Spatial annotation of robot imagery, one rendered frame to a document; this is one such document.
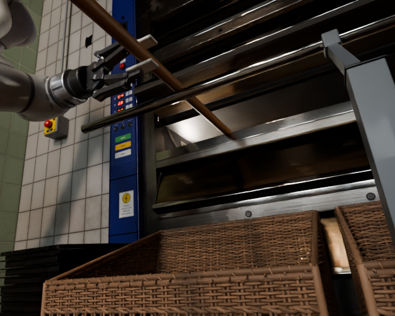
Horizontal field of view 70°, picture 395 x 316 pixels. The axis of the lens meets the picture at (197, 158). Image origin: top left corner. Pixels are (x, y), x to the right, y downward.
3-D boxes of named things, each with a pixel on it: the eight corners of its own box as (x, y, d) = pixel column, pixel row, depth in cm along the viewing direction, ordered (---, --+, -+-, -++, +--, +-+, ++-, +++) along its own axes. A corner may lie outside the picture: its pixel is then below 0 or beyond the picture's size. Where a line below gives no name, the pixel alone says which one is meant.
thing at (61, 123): (54, 140, 153) (56, 123, 156) (68, 135, 149) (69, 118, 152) (42, 135, 146) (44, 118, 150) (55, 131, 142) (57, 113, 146)
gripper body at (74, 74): (90, 78, 76) (116, 66, 73) (89, 105, 74) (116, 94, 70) (67, 63, 70) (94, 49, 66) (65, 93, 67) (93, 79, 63)
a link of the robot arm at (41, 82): (81, 115, 78) (37, 105, 66) (44, 129, 84) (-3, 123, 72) (76, 78, 79) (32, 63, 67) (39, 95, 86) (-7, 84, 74)
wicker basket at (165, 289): (163, 312, 96) (159, 230, 105) (343, 312, 75) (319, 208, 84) (29, 368, 54) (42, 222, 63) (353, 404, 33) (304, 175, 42)
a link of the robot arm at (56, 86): (76, 113, 76) (92, 107, 74) (46, 100, 69) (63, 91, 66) (78, 85, 79) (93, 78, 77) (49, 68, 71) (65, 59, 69)
